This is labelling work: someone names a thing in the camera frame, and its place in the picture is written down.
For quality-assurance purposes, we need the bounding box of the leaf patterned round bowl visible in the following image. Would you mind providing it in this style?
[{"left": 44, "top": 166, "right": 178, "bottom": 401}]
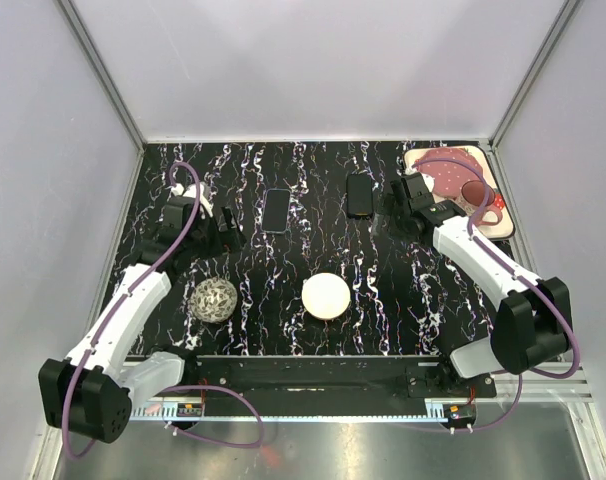
[{"left": 188, "top": 277, "right": 238, "bottom": 324}]

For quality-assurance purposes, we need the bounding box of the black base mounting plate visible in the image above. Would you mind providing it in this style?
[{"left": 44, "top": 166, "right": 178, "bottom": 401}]
[{"left": 174, "top": 355, "right": 497, "bottom": 400}]

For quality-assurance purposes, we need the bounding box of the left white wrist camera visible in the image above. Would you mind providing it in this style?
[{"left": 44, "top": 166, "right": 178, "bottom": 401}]
[{"left": 170, "top": 182, "right": 213, "bottom": 218}]

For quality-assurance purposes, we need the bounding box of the strawberry print cream tray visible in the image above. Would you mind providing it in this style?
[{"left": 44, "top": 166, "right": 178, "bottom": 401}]
[{"left": 403, "top": 145, "right": 514, "bottom": 240}]

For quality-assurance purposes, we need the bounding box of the phone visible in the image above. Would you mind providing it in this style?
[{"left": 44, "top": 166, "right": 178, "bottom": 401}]
[{"left": 346, "top": 174, "right": 374, "bottom": 219}]

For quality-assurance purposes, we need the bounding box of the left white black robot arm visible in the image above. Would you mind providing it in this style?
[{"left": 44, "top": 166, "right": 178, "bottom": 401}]
[{"left": 38, "top": 196, "right": 245, "bottom": 443}]

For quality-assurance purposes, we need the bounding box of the right small controller board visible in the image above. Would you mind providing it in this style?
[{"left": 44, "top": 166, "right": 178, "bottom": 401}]
[{"left": 445, "top": 404, "right": 476, "bottom": 424}]

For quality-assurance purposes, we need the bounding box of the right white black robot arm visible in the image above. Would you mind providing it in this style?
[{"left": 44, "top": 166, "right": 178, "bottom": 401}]
[{"left": 383, "top": 173, "right": 576, "bottom": 397}]

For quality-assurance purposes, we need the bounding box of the pink polka dot plate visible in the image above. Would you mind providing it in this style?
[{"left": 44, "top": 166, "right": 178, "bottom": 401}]
[{"left": 412, "top": 147, "right": 483, "bottom": 200}]

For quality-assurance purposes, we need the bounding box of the blue smartphone on table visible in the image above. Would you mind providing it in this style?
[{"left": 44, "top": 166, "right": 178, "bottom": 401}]
[{"left": 261, "top": 189, "right": 291, "bottom": 234}]

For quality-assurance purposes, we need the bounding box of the left small controller board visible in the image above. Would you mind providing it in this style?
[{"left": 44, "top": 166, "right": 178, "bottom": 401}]
[{"left": 176, "top": 400, "right": 204, "bottom": 418}]

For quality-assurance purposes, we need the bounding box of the aluminium frame rail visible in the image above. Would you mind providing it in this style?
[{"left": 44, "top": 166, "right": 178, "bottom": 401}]
[{"left": 122, "top": 362, "right": 595, "bottom": 404}]

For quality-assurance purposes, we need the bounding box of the pink ghost pattern mug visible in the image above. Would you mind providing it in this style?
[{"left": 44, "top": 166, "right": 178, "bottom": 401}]
[{"left": 455, "top": 180, "right": 503, "bottom": 227}]

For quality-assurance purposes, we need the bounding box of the white round lid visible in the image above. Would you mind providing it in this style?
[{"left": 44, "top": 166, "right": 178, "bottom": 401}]
[{"left": 301, "top": 273, "right": 351, "bottom": 321}]

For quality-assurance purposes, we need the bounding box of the small controller board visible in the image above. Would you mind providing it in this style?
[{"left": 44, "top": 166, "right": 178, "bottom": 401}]
[
  {"left": 176, "top": 400, "right": 204, "bottom": 418},
  {"left": 445, "top": 404, "right": 476, "bottom": 424}
]

